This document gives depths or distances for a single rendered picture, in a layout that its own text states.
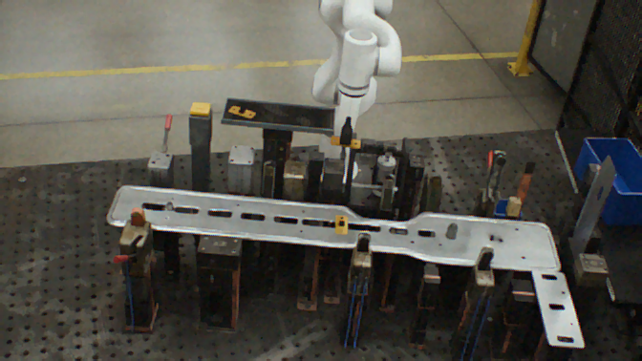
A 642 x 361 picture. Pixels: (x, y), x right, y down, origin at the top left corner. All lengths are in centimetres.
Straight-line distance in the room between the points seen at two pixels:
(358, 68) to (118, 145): 260
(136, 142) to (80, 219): 163
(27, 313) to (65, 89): 260
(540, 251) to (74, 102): 317
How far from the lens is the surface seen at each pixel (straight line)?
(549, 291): 233
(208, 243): 223
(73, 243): 276
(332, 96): 268
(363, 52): 198
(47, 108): 480
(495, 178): 247
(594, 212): 239
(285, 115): 254
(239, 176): 243
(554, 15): 520
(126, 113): 469
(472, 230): 245
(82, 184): 301
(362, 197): 254
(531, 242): 247
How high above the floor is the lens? 253
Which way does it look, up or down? 38 degrees down
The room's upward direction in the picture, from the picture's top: 6 degrees clockwise
